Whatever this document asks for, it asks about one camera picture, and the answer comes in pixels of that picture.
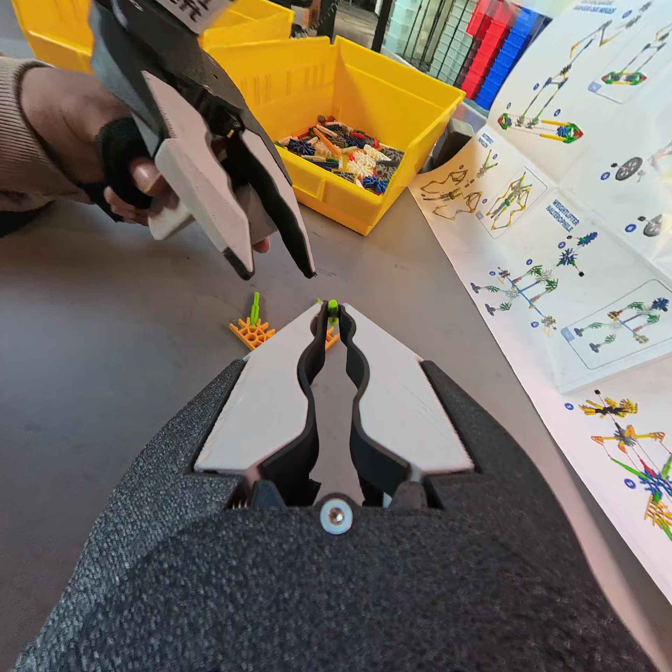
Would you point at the stack of red blue bins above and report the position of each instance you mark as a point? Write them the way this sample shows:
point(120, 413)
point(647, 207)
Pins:
point(498, 52)

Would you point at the person's left hand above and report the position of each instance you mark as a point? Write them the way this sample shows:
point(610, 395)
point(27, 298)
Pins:
point(63, 110)

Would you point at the pile of toy pieces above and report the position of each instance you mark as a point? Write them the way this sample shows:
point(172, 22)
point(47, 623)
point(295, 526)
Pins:
point(346, 157)

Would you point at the toy instruction sheet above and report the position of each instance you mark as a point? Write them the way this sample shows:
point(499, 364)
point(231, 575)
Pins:
point(577, 210)

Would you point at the grey desk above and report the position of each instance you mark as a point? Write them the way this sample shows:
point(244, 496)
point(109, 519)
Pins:
point(105, 341)

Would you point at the black metal frame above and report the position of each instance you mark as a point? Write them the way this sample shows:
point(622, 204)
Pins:
point(382, 21)

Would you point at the person's left forearm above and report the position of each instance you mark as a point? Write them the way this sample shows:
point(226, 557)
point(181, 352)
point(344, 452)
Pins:
point(26, 157)

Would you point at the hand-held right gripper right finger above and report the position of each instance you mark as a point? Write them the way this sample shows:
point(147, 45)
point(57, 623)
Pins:
point(409, 414)

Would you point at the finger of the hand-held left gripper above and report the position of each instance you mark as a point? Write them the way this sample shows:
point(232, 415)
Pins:
point(273, 173)
point(199, 178)

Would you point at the yellow storage bin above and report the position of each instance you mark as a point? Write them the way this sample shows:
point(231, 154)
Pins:
point(52, 36)
point(378, 89)

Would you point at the large blue connector fan assembly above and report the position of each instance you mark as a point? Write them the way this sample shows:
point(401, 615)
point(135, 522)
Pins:
point(252, 330)

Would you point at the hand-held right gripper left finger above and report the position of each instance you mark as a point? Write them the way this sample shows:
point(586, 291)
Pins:
point(262, 414)

